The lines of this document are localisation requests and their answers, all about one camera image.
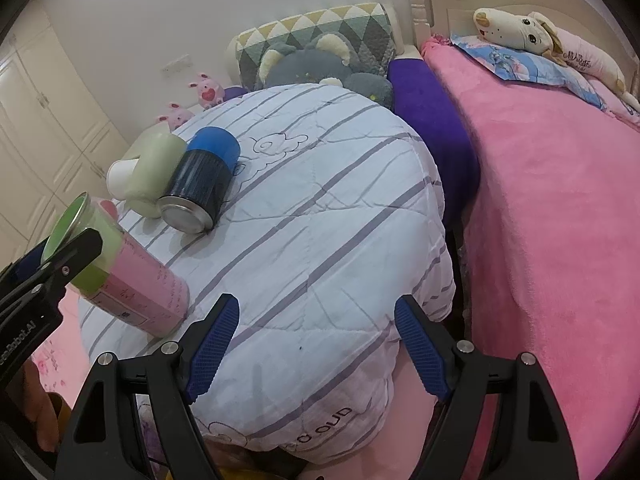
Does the pink green towel canister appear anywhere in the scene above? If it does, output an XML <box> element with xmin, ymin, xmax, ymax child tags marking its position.
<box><xmin>41</xmin><ymin>193</ymin><xmax>189</xmax><ymax>337</ymax></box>

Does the pale green cup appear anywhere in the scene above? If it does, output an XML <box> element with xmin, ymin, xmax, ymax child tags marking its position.
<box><xmin>124</xmin><ymin>129</ymin><xmax>186</xmax><ymax>219</ymax></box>

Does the pink quilt left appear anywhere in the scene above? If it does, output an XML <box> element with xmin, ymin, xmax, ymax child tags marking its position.
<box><xmin>32</xmin><ymin>286</ymin><xmax>92</xmax><ymax>408</ymax></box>

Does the cream wardrobe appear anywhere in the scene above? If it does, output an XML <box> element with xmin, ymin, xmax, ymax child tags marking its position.
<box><xmin>0</xmin><ymin>0</ymin><xmax>129</xmax><ymax>263</ymax></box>

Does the pink bed blanket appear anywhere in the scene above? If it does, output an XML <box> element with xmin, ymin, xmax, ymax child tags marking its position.
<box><xmin>416</xmin><ymin>40</ymin><xmax>639</xmax><ymax>479</ymax></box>

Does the blue black spray can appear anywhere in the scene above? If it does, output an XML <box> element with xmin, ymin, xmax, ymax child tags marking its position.
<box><xmin>157</xmin><ymin>127</ymin><xmax>241</xmax><ymax>234</ymax></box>

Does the striped white folded quilt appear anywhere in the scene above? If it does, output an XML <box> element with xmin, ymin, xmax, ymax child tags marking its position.
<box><xmin>78</xmin><ymin>82</ymin><xmax>457</xmax><ymax>466</ymax></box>

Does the pink pig plush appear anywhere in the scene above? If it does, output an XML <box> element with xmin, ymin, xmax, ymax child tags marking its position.
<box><xmin>189</xmin><ymin>73</ymin><xmax>224</xmax><ymax>110</ymax></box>
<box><xmin>157</xmin><ymin>102</ymin><xmax>194</xmax><ymax>131</ymax></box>

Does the purple blanket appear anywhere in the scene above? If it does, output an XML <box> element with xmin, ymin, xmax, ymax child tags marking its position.
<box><xmin>388</xmin><ymin>58</ymin><xmax>480</xmax><ymax>231</ymax></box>

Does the blue cartoon pillow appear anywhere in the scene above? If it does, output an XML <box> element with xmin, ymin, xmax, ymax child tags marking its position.
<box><xmin>449</xmin><ymin>34</ymin><xmax>640</xmax><ymax>126</ymax></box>

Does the grey bear plush cushion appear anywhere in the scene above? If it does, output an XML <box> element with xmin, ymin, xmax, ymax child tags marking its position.
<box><xmin>257</xmin><ymin>32</ymin><xmax>394</xmax><ymax>108</ymax></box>

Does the white dog plush toy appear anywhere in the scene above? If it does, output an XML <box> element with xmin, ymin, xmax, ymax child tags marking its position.
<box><xmin>473</xmin><ymin>8</ymin><xmax>639</xmax><ymax>110</ymax></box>

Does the triangle patterned cushion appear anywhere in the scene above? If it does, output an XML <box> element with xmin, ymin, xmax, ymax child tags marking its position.
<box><xmin>224</xmin><ymin>2</ymin><xmax>404</xmax><ymax>91</ymax></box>

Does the cream wooden headboard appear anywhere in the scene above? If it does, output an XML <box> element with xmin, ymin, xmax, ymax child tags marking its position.
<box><xmin>409</xmin><ymin>0</ymin><xmax>639</xmax><ymax>72</ymax></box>

